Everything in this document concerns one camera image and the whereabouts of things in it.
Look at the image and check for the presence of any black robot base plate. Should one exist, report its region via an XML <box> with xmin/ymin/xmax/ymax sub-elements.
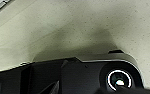
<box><xmin>0</xmin><ymin>49</ymin><xmax>145</xmax><ymax>94</ymax></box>

